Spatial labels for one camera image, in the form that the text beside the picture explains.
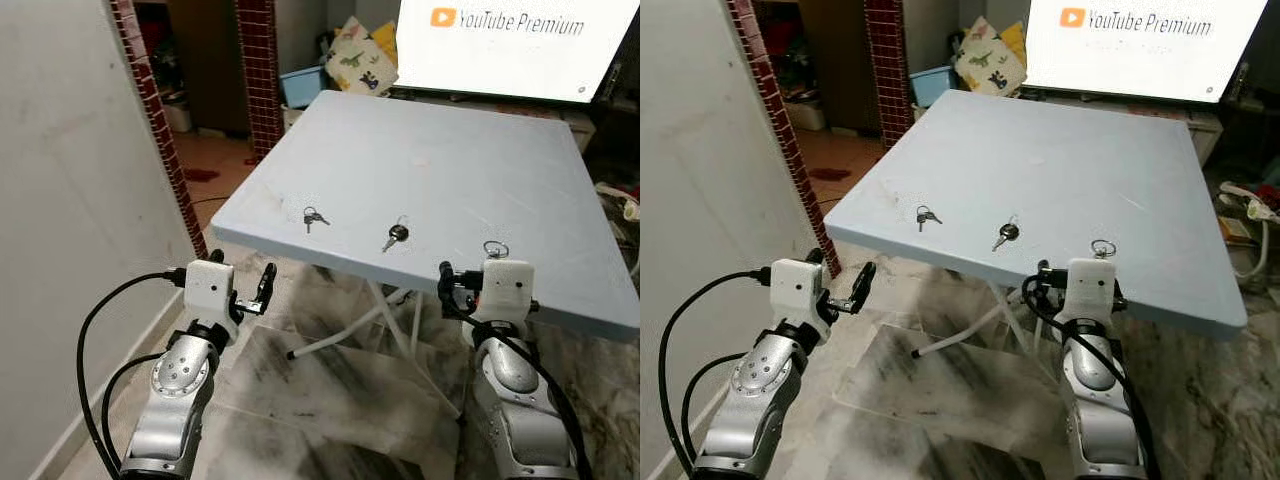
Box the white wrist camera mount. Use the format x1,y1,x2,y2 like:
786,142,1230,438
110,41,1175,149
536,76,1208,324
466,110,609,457
183,259,242,322
769,257,827,322
1064,256,1119,322
479,259,534,324

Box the large television screen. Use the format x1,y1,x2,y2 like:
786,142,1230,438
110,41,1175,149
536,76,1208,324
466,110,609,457
394,0,641,107
1021,0,1272,105

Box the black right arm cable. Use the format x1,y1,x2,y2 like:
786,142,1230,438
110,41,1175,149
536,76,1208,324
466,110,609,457
436,284,597,480
1019,274,1163,480

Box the blue plastic box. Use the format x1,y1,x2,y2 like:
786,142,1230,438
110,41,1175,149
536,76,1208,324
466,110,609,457
278,65,332,110
907,65,957,110

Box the long black left arm cable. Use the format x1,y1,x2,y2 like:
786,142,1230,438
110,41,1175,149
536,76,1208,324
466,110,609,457
656,267,777,479
76,268,189,479

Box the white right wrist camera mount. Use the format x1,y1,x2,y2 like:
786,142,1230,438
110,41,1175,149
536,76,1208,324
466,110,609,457
1064,256,1119,322
479,259,534,324

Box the light blue folding table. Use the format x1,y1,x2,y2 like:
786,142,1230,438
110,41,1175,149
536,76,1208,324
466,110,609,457
822,89,1251,361
210,89,641,419

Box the dinosaur print pillow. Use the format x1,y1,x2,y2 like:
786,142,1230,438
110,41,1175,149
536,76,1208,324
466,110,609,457
322,14,400,97
951,14,1029,99

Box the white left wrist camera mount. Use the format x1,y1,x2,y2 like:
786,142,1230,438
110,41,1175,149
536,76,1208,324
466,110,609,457
183,259,242,322
769,257,827,322

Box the white power strip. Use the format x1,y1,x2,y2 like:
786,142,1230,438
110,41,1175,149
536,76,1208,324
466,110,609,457
596,181,641,224
1217,179,1280,283

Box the short black left arm cable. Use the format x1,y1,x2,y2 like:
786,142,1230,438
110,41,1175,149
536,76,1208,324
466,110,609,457
680,351,748,463
101,351,166,473

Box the thin red brick tile pillar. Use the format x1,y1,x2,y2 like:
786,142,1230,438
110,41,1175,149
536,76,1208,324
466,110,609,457
107,0,210,260
724,0,844,280

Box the wide red brick tile pillar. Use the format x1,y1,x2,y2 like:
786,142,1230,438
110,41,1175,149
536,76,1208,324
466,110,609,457
232,0,284,162
863,0,914,152

